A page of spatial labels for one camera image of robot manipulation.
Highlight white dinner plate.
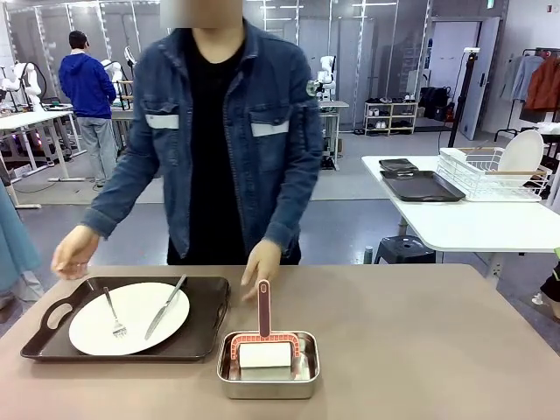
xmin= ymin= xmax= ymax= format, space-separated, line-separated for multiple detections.
xmin=498 ymin=129 xmax=546 ymax=174

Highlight dark brown handled tray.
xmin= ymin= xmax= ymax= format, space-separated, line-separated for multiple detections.
xmin=20 ymin=275 xmax=231 ymax=363

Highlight silver knife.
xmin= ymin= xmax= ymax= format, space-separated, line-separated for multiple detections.
xmin=143 ymin=274 xmax=188 ymax=341

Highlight large white plate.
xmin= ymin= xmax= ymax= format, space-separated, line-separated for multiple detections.
xmin=68 ymin=282 xmax=192 ymax=356

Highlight person's left forearm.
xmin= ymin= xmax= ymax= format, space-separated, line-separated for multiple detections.
xmin=264 ymin=174 xmax=316 ymax=259

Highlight person's right forearm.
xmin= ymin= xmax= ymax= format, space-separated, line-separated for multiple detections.
xmin=80 ymin=174 xmax=145 ymax=240

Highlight person's left hand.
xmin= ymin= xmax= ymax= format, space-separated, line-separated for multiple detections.
xmin=241 ymin=238 xmax=282 ymax=304

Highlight person's right hand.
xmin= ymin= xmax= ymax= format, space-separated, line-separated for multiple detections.
xmin=51 ymin=224 xmax=102 ymax=281

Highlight white side table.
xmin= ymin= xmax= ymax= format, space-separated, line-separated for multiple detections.
xmin=360 ymin=155 xmax=560 ymax=281

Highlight black plastic stool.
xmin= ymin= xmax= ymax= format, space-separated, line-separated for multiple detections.
xmin=378 ymin=235 xmax=437 ymax=265

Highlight black serving tray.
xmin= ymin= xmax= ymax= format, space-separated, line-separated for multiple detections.
xmin=379 ymin=169 xmax=467 ymax=203

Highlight orange jacket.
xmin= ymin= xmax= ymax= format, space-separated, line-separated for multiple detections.
xmin=523 ymin=56 xmax=560 ymax=111

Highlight glossy black small tray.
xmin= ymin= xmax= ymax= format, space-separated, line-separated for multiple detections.
xmin=378 ymin=157 xmax=419 ymax=172

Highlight light blue shirt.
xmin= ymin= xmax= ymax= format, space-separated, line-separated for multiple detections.
xmin=500 ymin=55 xmax=543 ymax=102

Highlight black tripod stand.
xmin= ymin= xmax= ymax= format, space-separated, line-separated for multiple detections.
xmin=448 ymin=46 xmax=480 ymax=152

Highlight black bags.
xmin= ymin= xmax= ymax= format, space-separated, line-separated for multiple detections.
xmin=418 ymin=86 xmax=452 ymax=122

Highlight black clothes rack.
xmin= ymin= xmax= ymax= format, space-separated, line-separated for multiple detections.
xmin=496 ymin=46 xmax=560 ymax=137

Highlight white shoe rack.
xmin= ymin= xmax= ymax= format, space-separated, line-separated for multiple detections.
xmin=364 ymin=99 xmax=419 ymax=137

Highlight white door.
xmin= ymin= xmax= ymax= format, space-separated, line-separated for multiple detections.
xmin=430 ymin=17 xmax=500 ymax=141

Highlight pink lint roller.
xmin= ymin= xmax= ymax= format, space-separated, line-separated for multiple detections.
xmin=227 ymin=278 xmax=305 ymax=381

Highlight rectangular steel container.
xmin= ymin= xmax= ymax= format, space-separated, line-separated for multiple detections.
xmin=216 ymin=330 xmax=321 ymax=400

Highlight person in denim jacket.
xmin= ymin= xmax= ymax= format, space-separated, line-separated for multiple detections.
xmin=51 ymin=0 xmax=325 ymax=304

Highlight silver fork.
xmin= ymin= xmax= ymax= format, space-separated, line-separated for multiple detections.
xmin=102 ymin=286 xmax=128 ymax=340

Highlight man in blue hoodie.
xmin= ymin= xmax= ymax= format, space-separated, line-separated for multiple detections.
xmin=58 ymin=30 xmax=118 ymax=187

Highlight teal fabric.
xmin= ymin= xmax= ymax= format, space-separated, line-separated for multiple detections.
xmin=0 ymin=174 xmax=41 ymax=298

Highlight long white desk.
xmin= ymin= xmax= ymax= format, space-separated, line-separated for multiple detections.
xmin=0 ymin=109 xmax=84 ymax=183

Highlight white wire dish rack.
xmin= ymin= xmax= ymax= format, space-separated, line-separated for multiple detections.
xmin=436 ymin=146 xmax=553 ymax=203

